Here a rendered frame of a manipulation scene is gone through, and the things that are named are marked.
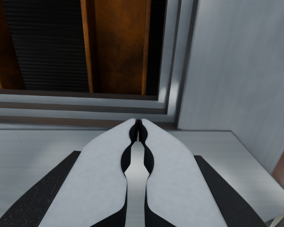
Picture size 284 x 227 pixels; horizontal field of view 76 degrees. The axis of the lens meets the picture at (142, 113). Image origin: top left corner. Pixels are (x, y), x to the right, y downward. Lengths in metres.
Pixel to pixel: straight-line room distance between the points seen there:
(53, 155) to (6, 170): 0.05
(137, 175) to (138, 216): 0.06
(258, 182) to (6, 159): 0.22
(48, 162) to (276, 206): 0.22
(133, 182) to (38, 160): 0.08
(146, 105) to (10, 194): 0.16
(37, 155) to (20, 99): 0.05
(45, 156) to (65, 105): 0.05
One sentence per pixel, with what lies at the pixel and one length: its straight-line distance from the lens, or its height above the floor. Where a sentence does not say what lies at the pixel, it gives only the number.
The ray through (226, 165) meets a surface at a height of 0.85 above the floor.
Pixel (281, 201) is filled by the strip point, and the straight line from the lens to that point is 0.24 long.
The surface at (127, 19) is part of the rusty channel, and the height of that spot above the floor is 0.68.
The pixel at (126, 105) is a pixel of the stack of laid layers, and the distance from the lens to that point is 0.15.
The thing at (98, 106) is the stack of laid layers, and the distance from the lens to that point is 0.16.
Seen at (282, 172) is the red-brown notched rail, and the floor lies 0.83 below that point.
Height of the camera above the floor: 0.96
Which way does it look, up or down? 62 degrees down
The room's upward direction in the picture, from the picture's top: 180 degrees clockwise
